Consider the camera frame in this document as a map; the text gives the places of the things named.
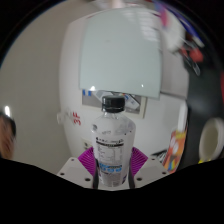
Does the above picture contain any large glass whiteboard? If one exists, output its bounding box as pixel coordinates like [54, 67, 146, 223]
[78, 8, 164, 100]

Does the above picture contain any colourful orange picture book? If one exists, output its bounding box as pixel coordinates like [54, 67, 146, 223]
[163, 129, 188, 174]

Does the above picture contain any clear black-capped water bottle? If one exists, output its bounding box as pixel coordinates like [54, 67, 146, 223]
[91, 95, 137, 188]

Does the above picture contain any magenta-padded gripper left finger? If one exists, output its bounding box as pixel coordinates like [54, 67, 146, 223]
[57, 146, 99, 188]

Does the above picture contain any flat white box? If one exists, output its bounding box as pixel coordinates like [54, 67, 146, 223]
[178, 99, 189, 133]

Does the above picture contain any person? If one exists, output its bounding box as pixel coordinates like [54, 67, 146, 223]
[0, 113, 17, 160]

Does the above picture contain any grey pin board with papers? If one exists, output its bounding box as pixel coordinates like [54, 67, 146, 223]
[81, 88, 148, 119]

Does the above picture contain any white mug with yellow handle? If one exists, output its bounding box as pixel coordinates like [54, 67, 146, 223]
[198, 117, 224, 164]

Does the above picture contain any red floor number sign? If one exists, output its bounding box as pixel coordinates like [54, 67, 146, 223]
[70, 112, 83, 127]

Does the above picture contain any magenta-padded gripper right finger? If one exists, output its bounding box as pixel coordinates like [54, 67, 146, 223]
[128, 146, 169, 188]

